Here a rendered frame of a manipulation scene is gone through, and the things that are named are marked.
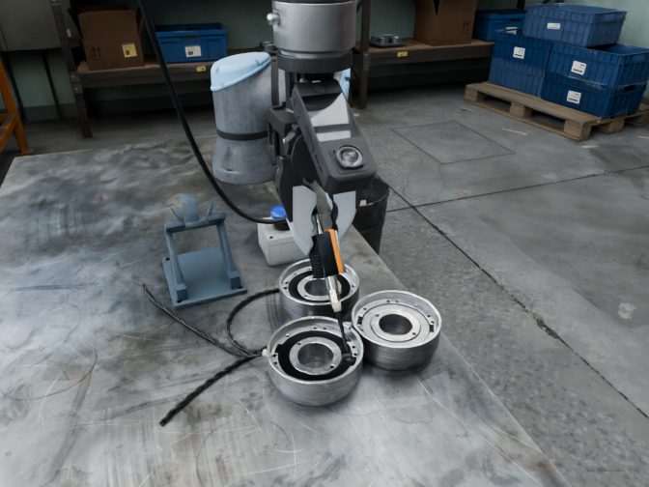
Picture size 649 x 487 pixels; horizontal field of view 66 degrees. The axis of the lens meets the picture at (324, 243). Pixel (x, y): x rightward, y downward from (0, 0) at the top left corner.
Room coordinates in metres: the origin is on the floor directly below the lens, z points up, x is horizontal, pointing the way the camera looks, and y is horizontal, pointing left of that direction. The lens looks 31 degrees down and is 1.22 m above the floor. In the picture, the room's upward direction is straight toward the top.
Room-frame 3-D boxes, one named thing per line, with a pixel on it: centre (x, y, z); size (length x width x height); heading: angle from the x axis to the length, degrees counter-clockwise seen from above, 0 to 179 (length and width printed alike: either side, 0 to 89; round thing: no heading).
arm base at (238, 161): (1.00, 0.16, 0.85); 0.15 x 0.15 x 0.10
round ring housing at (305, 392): (0.41, 0.01, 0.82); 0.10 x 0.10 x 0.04
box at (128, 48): (3.80, 1.51, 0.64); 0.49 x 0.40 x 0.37; 115
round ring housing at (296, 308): (0.53, 0.01, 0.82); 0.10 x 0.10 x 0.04
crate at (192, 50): (4.00, 1.01, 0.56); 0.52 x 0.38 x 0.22; 107
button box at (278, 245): (0.67, 0.06, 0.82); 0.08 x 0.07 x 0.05; 20
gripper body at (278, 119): (0.50, 0.01, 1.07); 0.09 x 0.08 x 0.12; 23
